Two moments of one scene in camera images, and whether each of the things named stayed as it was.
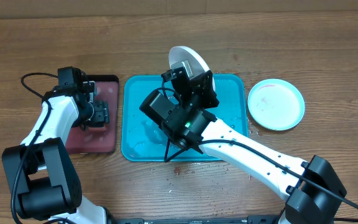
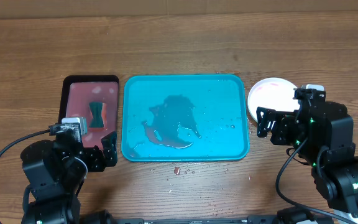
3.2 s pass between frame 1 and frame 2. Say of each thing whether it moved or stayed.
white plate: moved
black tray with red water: stayed
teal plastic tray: stayed
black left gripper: moved
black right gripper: moved
